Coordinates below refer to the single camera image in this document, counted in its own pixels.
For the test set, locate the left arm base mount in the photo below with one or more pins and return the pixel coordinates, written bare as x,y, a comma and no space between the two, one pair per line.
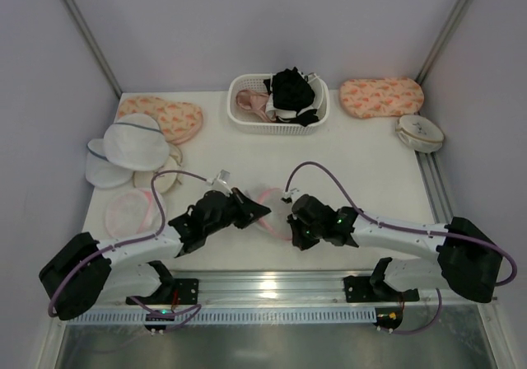
179,291

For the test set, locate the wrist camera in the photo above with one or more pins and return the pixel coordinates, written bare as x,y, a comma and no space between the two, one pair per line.
220,182
290,196

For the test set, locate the pink-trimmed flat mesh bag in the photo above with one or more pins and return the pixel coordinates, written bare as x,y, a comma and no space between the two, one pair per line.
131,213

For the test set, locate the blue-trimmed mesh bag top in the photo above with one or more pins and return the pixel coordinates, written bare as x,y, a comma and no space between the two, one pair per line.
135,142

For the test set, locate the pink bra in basket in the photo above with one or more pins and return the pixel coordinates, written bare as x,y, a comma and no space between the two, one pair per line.
254,102

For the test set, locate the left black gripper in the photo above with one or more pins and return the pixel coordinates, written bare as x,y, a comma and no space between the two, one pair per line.
240,208

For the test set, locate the left frame post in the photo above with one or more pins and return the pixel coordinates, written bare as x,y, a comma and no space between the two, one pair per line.
79,21

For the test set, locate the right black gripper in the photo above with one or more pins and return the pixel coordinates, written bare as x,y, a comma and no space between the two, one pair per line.
296,226

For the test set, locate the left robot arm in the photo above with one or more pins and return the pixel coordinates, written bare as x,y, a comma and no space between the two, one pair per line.
87,271

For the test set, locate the beige-trimmed laundry bag right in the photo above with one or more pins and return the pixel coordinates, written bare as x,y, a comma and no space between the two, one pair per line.
419,133

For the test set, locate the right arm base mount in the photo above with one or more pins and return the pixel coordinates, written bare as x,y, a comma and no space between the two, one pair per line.
359,289

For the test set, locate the right frame post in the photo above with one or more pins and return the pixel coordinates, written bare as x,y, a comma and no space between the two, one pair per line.
451,24

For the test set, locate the pink-trimmed mesh laundry bag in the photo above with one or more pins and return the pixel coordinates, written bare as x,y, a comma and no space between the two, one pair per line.
275,223

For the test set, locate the floral pad left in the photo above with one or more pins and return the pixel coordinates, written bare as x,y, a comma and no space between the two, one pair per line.
179,121

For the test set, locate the white plastic basket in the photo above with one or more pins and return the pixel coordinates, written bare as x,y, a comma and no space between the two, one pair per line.
247,122

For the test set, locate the floral pad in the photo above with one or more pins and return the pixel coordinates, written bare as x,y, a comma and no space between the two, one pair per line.
380,97
179,121

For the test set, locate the blue-trimmed mesh bag lower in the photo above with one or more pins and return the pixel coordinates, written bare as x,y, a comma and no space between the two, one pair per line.
100,172

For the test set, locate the black bra in basket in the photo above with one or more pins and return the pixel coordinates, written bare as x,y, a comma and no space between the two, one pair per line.
291,98

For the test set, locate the floral pad right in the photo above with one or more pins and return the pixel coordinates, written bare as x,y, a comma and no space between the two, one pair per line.
380,97

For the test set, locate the frame post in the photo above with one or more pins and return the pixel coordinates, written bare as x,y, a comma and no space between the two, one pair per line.
79,21
451,24

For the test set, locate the aluminium mounting rail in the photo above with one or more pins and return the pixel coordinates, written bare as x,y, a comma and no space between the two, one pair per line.
274,289

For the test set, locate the blue-trimmed mesh bag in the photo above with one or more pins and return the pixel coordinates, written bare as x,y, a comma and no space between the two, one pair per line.
100,172
135,142

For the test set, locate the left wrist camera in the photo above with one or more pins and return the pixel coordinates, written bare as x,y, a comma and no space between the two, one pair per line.
220,182

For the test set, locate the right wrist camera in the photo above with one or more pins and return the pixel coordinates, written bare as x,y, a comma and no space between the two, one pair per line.
290,196

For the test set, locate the white slotted cable duct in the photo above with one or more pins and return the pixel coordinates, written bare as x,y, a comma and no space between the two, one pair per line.
235,316

